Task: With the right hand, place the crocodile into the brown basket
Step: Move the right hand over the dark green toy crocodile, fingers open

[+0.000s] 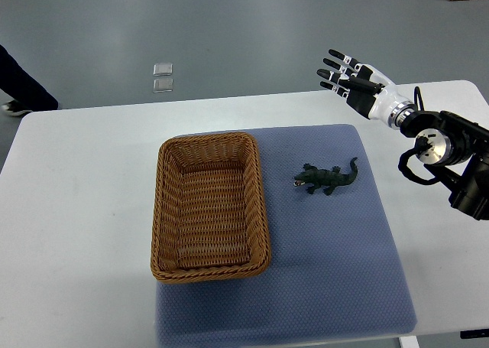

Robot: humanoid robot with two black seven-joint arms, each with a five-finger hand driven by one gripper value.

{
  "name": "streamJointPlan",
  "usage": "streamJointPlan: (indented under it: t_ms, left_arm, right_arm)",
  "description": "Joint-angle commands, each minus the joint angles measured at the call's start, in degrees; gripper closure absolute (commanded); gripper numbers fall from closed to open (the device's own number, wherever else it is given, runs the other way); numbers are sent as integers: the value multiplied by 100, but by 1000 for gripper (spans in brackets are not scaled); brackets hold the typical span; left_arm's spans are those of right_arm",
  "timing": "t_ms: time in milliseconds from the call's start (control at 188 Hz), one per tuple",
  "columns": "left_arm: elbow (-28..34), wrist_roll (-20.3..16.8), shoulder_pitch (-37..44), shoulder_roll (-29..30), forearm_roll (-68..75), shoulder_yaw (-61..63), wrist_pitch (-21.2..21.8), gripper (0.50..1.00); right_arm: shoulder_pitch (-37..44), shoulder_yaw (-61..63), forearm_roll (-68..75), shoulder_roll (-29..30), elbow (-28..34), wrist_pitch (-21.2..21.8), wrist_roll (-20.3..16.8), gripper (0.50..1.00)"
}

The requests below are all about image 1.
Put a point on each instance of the person's dark trouser leg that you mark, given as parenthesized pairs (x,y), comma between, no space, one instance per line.
(20,86)

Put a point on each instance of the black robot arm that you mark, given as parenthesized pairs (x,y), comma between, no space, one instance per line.
(450,150)

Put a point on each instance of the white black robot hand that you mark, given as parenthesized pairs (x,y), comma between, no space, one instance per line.
(365,89)

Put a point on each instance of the dark green toy crocodile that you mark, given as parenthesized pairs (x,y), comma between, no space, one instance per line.
(326,179)

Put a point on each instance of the brown wicker basket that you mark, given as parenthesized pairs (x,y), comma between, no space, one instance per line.
(210,219)

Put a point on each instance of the upper floor socket plate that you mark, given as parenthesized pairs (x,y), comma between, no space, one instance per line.
(163,69)

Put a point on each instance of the black table control box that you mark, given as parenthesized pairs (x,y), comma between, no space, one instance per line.
(474,334)

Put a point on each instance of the blue grey fabric mat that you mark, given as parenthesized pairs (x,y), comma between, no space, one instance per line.
(334,272)

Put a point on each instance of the white table leg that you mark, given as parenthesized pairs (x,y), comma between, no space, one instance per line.
(409,342)

